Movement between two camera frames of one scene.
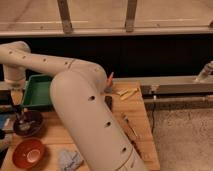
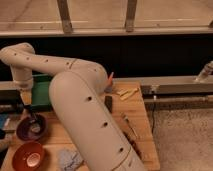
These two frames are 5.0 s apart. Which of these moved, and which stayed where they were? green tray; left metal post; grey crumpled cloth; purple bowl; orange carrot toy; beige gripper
Moved: purple bowl; beige gripper
Stayed: orange carrot toy; grey crumpled cloth; green tray; left metal post
